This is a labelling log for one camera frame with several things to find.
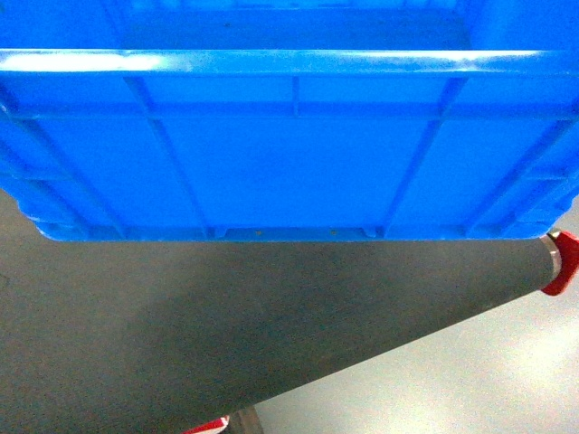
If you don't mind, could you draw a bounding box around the red table corner guard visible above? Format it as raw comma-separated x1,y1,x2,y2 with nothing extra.
542,229,578,297

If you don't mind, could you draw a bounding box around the large blue plastic crate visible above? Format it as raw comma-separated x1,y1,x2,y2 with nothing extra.
1,1,578,241

